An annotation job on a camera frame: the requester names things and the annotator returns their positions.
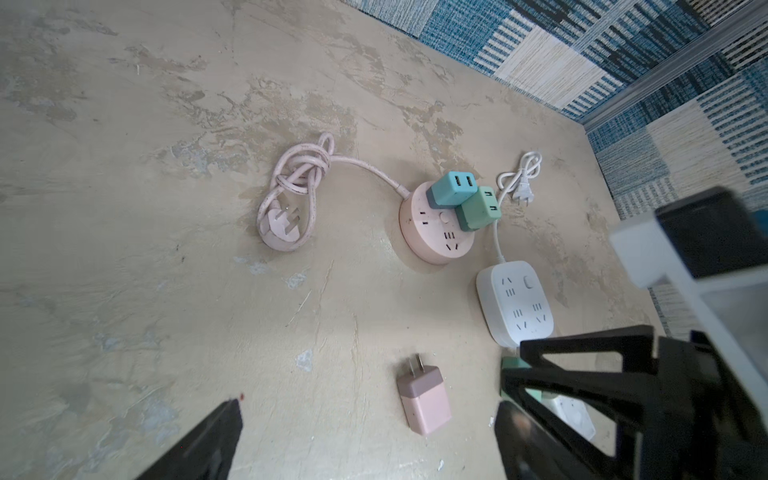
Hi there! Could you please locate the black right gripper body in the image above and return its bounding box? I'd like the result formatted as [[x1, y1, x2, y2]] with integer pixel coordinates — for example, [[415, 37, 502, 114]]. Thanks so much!
[[635, 332, 767, 479]]

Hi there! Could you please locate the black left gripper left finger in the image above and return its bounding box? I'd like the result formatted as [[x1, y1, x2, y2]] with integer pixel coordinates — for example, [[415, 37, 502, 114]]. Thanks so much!
[[138, 399, 243, 480]]

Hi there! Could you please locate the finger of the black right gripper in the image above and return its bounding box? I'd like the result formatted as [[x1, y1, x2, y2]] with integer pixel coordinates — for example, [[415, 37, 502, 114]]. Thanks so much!
[[518, 325, 658, 384], [500, 365, 661, 480]]

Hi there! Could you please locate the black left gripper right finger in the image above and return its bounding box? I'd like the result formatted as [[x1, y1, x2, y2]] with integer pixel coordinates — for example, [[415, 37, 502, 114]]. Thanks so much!
[[494, 401, 598, 479]]

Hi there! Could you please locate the pink usb charger plug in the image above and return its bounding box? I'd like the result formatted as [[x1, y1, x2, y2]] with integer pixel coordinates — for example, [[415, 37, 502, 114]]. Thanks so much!
[[396, 354, 452, 436]]

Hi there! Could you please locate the green usb charger plug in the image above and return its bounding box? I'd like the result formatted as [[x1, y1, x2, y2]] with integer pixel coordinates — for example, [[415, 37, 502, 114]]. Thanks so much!
[[456, 186, 501, 232]]

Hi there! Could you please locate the teal usb charger plug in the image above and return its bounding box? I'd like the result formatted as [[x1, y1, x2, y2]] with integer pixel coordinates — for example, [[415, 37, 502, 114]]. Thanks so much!
[[426, 171, 478, 209]]

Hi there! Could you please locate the white usb charger plug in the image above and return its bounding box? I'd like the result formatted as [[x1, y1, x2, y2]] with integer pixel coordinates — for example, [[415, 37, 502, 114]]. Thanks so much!
[[541, 392, 596, 441]]

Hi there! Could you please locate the white square power strip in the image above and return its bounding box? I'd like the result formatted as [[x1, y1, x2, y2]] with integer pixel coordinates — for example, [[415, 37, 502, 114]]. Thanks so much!
[[476, 261, 554, 349]]

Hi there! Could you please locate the pink round power strip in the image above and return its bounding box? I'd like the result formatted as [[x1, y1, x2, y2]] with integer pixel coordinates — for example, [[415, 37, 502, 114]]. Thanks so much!
[[398, 182, 475, 266]]

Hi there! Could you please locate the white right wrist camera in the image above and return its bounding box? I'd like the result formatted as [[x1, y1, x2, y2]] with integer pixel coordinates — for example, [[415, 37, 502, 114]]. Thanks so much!
[[610, 186, 767, 417]]

